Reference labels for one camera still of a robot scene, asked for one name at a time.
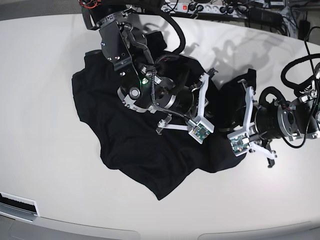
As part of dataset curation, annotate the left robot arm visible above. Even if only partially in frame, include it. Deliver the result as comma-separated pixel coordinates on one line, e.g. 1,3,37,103
218,48,320,156

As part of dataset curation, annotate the white slotted box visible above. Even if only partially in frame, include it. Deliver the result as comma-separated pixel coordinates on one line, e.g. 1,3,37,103
0,192,41,223

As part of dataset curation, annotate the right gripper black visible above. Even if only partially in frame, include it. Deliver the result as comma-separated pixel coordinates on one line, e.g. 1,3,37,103
149,77,205,118

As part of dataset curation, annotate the black t-shirt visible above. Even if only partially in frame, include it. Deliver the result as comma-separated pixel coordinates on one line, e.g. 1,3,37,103
71,49,244,200

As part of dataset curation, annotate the white power strip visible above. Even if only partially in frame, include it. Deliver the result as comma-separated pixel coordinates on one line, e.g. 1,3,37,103
161,2,247,20

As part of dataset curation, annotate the black power supply box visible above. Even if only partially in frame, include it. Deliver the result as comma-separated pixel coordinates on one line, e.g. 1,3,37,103
248,7,283,27

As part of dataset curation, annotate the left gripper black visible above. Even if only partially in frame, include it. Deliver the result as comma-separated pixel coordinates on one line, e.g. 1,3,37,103
219,92,283,141

